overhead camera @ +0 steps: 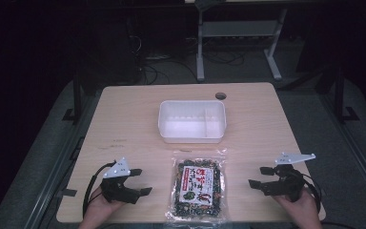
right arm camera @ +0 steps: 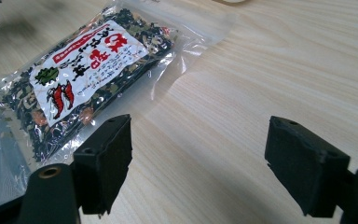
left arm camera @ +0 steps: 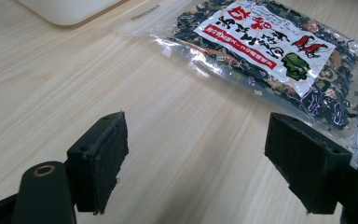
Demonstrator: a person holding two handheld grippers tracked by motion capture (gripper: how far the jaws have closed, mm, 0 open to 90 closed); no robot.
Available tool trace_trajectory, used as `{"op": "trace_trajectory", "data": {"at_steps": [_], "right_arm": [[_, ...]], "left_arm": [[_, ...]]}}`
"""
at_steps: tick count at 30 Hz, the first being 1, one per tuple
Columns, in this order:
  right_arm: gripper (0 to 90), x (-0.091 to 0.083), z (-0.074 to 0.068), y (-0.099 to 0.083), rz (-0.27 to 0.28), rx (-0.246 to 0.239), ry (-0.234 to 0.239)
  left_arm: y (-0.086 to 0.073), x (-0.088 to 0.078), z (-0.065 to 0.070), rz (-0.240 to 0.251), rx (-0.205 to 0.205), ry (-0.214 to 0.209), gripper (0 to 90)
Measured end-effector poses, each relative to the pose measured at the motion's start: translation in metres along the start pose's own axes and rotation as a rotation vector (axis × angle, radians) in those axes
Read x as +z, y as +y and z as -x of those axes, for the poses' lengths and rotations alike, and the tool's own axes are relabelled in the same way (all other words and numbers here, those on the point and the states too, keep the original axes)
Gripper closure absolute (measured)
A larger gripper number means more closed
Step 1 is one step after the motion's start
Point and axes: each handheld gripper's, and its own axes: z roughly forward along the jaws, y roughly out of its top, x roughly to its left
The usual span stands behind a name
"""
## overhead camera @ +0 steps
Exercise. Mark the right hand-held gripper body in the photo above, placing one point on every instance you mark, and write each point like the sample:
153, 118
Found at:
287, 186

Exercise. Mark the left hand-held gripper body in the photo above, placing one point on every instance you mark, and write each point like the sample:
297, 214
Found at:
117, 187

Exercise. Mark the clear snack packet red label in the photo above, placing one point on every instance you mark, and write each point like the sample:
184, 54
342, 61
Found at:
198, 189

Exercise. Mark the white plastic container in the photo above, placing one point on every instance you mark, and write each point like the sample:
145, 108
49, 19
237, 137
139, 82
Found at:
190, 124

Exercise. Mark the person's right hand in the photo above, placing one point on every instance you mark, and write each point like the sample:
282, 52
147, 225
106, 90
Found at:
301, 208

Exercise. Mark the person's left hand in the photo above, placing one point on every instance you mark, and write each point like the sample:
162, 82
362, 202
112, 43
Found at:
98, 208

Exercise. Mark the black tape strip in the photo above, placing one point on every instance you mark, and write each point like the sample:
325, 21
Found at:
67, 192

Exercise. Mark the black metal stand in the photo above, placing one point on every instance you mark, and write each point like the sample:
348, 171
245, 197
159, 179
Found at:
77, 101
340, 98

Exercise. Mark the aluminium rail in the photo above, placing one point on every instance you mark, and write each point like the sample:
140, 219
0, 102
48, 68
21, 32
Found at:
359, 152
54, 178

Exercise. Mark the white metal desk frame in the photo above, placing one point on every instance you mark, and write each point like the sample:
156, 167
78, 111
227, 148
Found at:
235, 28

